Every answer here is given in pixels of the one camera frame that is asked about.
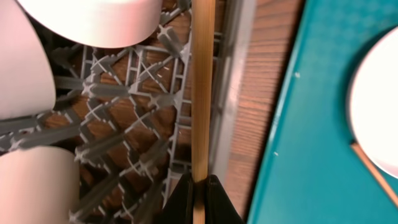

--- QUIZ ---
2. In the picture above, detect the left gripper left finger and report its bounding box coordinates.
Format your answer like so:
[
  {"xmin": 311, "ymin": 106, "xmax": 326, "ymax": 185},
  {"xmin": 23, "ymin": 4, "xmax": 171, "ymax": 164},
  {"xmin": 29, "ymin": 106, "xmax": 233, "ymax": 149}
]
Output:
[{"xmin": 157, "ymin": 173, "xmax": 194, "ymax": 224}]

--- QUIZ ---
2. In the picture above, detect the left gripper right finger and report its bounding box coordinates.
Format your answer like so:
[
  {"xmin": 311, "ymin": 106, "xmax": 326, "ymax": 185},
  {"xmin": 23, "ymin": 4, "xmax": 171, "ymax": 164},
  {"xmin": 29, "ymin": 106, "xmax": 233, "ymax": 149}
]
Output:
[{"xmin": 205, "ymin": 175, "xmax": 244, "ymax": 224}]

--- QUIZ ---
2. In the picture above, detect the white paper cup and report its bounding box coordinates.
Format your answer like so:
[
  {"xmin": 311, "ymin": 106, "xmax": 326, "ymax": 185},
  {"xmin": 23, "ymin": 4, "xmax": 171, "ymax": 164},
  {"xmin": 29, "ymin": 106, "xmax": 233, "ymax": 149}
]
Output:
[{"xmin": 1, "ymin": 146, "xmax": 80, "ymax": 224}]

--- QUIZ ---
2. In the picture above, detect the wooden chopstick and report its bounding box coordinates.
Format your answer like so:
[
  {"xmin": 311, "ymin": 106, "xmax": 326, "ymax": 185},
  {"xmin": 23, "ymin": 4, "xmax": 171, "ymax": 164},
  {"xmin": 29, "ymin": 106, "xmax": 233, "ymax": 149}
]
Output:
[
  {"xmin": 192, "ymin": 0, "xmax": 216, "ymax": 224},
  {"xmin": 350, "ymin": 142, "xmax": 398, "ymax": 207}
]

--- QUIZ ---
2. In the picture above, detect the large pink plate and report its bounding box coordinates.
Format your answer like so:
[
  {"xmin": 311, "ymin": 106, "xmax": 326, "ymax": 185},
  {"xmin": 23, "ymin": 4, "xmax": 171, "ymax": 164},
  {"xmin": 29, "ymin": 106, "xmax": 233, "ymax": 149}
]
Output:
[{"xmin": 348, "ymin": 27, "xmax": 397, "ymax": 178}]

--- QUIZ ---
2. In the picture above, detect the small pink bowl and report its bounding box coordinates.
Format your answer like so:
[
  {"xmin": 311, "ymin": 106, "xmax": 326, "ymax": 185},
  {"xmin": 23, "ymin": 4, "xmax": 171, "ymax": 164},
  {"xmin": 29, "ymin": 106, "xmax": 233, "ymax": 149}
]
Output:
[{"xmin": 19, "ymin": 0, "xmax": 162, "ymax": 49}]

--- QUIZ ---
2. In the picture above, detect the teal serving tray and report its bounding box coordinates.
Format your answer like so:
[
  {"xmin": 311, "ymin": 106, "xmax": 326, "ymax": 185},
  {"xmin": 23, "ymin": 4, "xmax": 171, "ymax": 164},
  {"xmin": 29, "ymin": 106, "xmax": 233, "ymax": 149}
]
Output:
[{"xmin": 248, "ymin": 0, "xmax": 397, "ymax": 223}]

